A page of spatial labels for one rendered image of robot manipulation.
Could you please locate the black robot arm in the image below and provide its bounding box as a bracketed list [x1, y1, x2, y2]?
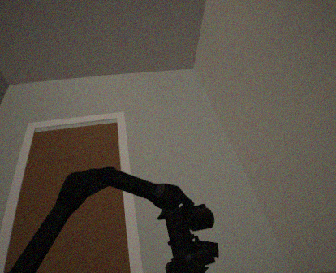
[8, 167, 214, 273]

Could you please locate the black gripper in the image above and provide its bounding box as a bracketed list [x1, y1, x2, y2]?
[165, 230, 215, 273]

